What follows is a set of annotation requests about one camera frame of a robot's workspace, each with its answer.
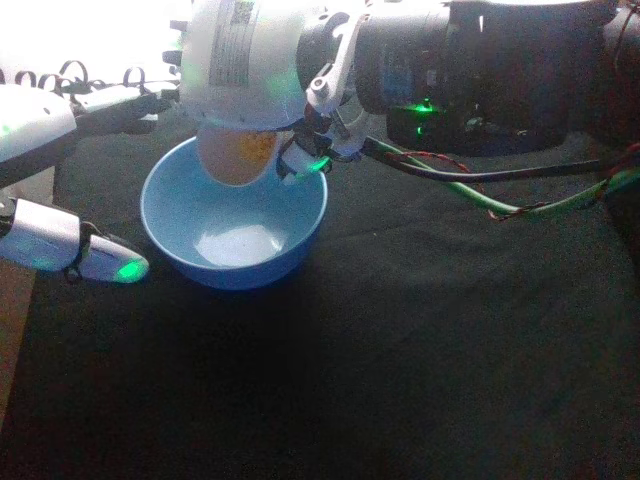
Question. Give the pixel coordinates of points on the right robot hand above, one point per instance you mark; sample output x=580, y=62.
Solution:
x=270, y=65

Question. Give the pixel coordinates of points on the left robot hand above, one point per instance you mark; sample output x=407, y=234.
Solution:
x=35, y=120

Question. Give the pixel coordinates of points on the white paper cup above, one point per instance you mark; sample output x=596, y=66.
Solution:
x=220, y=155

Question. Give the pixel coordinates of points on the light blue bowl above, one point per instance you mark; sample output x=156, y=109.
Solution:
x=170, y=215

